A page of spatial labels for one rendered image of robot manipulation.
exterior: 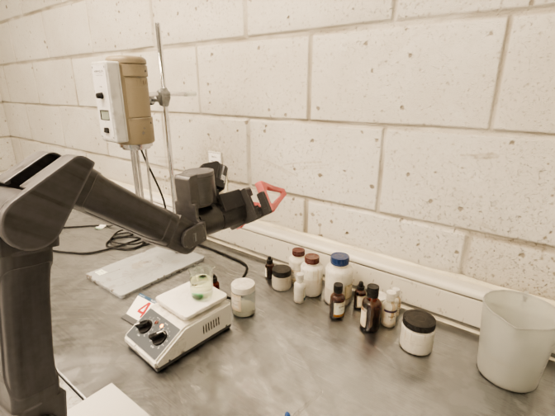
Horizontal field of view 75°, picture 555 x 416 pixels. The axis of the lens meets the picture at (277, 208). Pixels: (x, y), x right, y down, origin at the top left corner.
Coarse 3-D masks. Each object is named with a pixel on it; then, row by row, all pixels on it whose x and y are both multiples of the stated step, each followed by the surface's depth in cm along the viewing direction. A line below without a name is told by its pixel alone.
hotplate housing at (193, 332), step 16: (224, 304) 82; (176, 320) 77; (192, 320) 76; (208, 320) 79; (224, 320) 83; (176, 336) 73; (192, 336) 76; (208, 336) 80; (144, 352) 74; (176, 352) 74; (160, 368) 72
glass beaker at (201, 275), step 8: (192, 264) 81; (200, 264) 82; (208, 264) 82; (192, 272) 82; (200, 272) 83; (208, 272) 79; (192, 280) 78; (200, 280) 78; (208, 280) 79; (192, 288) 79; (200, 288) 79; (208, 288) 80; (192, 296) 80; (200, 296) 79; (208, 296) 80
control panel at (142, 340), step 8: (152, 312) 80; (152, 320) 79; (160, 320) 78; (136, 328) 79; (152, 328) 77; (160, 328) 76; (168, 328) 76; (176, 328) 75; (128, 336) 78; (136, 336) 77; (144, 336) 76; (168, 336) 74; (144, 344) 75; (152, 344) 74; (160, 344) 73; (152, 352) 72; (160, 352) 72
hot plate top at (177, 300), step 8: (176, 288) 85; (184, 288) 85; (216, 288) 85; (160, 296) 82; (168, 296) 82; (176, 296) 82; (184, 296) 82; (216, 296) 82; (224, 296) 82; (160, 304) 80; (168, 304) 79; (176, 304) 79; (184, 304) 79; (192, 304) 79; (200, 304) 79; (208, 304) 79; (216, 304) 80; (176, 312) 76; (184, 312) 76; (192, 312) 76; (200, 312) 77
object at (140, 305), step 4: (136, 300) 91; (140, 300) 91; (144, 300) 90; (148, 300) 90; (136, 304) 90; (140, 304) 90; (144, 304) 90; (148, 304) 89; (152, 304) 89; (132, 308) 90; (136, 308) 90; (140, 308) 89; (144, 308) 89; (148, 308) 88; (132, 312) 89; (136, 312) 89; (140, 312) 88; (144, 312) 88; (136, 316) 88; (140, 316) 88
